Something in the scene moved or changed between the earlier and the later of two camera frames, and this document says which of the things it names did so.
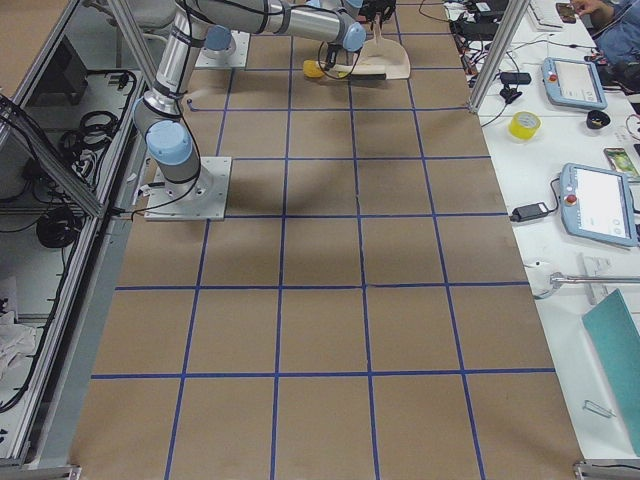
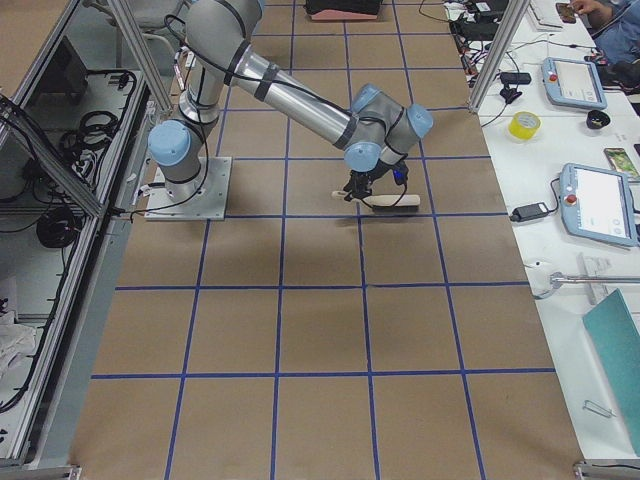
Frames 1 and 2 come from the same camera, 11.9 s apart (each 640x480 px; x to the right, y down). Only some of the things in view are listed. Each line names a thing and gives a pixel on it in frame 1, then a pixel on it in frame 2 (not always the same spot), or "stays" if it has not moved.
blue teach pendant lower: (596, 205) stays
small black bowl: (597, 119) stays
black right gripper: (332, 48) to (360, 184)
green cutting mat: (618, 343) stays
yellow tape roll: (524, 125) stays
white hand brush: (363, 71) to (386, 203)
